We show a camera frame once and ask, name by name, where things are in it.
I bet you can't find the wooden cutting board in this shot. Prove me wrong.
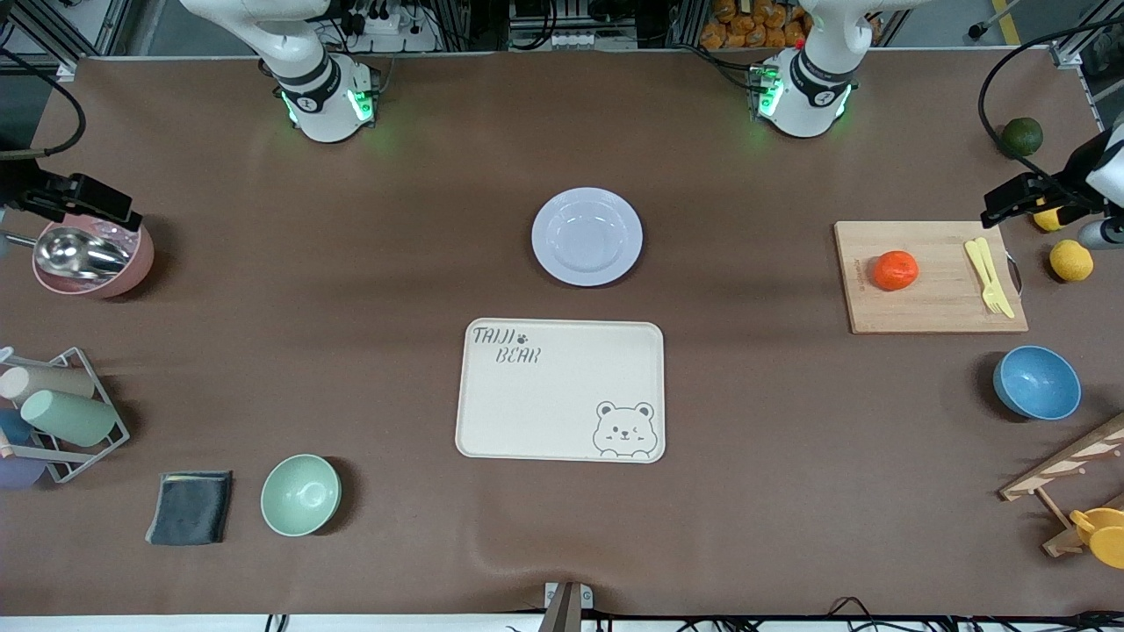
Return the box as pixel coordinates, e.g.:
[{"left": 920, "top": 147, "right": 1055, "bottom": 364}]
[{"left": 833, "top": 220, "right": 1029, "bottom": 335}]

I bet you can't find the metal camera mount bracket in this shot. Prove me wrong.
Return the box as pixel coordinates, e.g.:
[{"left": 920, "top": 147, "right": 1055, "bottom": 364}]
[{"left": 537, "top": 581, "right": 594, "bottom": 632}]

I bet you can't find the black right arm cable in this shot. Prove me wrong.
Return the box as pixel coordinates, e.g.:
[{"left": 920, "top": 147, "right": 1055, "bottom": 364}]
[{"left": 0, "top": 48, "right": 89, "bottom": 161}]

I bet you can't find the orange fruit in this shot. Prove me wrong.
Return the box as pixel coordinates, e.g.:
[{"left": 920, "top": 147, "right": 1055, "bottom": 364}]
[{"left": 872, "top": 250, "right": 919, "bottom": 291}]

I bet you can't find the silver metal scoop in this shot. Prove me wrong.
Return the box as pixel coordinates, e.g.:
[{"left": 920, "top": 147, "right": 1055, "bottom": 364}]
[{"left": 0, "top": 226, "right": 131, "bottom": 282}]

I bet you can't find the wooden peg drying rack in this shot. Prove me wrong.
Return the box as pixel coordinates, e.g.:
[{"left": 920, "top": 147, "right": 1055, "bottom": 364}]
[{"left": 999, "top": 413, "right": 1124, "bottom": 558}]

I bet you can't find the pink bowl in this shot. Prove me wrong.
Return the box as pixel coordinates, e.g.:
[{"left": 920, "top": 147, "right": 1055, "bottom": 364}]
[{"left": 32, "top": 215, "right": 155, "bottom": 299}]

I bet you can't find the dark green round fruit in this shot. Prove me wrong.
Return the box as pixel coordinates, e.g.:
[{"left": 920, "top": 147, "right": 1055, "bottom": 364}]
[{"left": 1001, "top": 117, "right": 1044, "bottom": 159}]

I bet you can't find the aluminium frame post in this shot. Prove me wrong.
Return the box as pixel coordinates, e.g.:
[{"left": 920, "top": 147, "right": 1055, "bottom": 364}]
[{"left": 1049, "top": 18, "right": 1107, "bottom": 69}]

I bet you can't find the yellow mug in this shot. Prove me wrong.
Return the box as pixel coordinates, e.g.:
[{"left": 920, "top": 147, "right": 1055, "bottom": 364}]
[{"left": 1069, "top": 507, "right": 1124, "bottom": 570}]

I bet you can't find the mint green cup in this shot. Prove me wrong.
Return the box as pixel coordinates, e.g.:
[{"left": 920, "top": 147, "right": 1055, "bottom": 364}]
[{"left": 20, "top": 389, "right": 118, "bottom": 447}]

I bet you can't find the blue bowl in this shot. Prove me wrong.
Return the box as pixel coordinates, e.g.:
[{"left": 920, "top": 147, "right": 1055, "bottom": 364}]
[{"left": 993, "top": 345, "right": 1082, "bottom": 421}]

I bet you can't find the purple cup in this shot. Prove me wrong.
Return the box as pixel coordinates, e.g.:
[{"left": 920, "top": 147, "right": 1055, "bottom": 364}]
[{"left": 0, "top": 455, "right": 47, "bottom": 490}]

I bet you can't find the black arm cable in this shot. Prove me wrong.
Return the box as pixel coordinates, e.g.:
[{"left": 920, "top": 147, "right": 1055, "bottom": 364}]
[
  {"left": 0, "top": 48, "right": 89, "bottom": 161},
  {"left": 977, "top": 26, "right": 1124, "bottom": 203}
]

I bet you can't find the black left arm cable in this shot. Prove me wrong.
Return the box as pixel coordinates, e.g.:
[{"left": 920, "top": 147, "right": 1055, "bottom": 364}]
[{"left": 977, "top": 26, "right": 1124, "bottom": 203}]

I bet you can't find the pile of brown bread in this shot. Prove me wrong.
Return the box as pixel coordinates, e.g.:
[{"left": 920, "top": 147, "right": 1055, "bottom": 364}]
[{"left": 700, "top": 0, "right": 813, "bottom": 51}]

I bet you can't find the pale lavender round plate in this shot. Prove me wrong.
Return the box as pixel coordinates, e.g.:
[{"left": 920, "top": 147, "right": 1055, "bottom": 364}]
[{"left": 531, "top": 187, "right": 644, "bottom": 287}]

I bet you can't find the dark grey folded cloth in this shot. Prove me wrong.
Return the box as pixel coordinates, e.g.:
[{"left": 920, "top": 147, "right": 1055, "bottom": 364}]
[{"left": 145, "top": 471, "right": 234, "bottom": 547}]

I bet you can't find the yellow plastic knife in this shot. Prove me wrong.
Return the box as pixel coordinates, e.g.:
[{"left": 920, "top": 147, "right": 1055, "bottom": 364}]
[{"left": 975, "top": 237, "right": 1016, "bottom": 320}]

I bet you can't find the beige cup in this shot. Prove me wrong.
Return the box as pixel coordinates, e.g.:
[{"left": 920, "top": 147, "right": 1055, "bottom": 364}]
[{"left": 0, "top": 364, "right": 96, "bottom": 405}]

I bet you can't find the mint green bowl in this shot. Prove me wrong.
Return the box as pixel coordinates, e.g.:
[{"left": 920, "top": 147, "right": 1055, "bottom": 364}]
[{"left": 261, "top": 454, "right": 342, "bottom": 537}]

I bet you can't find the white wire cup rack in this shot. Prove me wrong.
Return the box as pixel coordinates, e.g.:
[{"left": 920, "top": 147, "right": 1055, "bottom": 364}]
[{"left": 0, "top": 347, "right": 131, "bottom": 484}]

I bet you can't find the white power strip with plugs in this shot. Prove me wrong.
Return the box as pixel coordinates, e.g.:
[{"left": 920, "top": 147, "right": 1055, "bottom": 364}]
[{"left": 356, "top": 11, "right": 440, "bottom": 54}]

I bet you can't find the cream bear print tray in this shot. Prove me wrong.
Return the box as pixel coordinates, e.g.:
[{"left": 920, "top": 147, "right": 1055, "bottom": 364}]
[{"left": 455, "top": 318, "right": 666, "bottom": 463}]

